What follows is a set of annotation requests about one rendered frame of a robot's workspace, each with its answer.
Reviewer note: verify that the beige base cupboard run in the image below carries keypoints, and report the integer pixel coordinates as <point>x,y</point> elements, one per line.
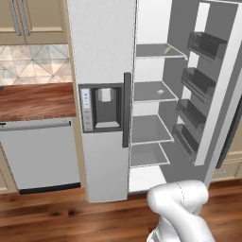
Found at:
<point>230,157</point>

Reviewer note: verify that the beige wall cupboard door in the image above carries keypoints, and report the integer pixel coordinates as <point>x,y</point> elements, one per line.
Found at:
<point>8,19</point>
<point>47,19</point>

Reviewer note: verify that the small tan food item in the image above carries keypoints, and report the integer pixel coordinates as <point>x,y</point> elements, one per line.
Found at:
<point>167,49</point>

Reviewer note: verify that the silver dishwasher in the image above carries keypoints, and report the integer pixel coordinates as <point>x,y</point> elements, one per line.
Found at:
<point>39,154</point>

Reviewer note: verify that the white freezer door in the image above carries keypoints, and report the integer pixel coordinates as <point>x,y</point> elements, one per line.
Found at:
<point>102,100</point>

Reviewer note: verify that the white fridge body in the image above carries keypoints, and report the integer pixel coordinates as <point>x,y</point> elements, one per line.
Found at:
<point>151,104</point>

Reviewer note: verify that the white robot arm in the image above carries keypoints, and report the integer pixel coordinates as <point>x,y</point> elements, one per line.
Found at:
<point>179,208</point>

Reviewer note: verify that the white fridge door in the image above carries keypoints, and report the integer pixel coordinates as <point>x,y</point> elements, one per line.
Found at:
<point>206,85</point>

